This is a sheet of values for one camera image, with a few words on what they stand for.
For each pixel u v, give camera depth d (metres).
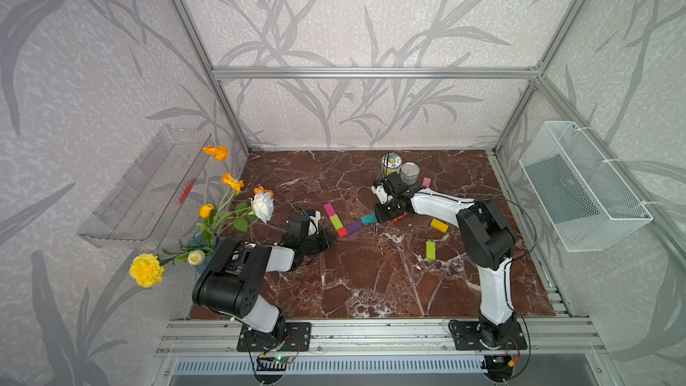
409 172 1.06
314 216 0.88
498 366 0.74
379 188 0.91
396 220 0.88
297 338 0.73
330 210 1.00
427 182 1.08
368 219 0.96
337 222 0.96
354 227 0.96
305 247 0.78
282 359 0.70
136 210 0.65
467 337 0.73
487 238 0.53
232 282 0.45
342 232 0.94
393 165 1.05
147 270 0.58
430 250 0.90
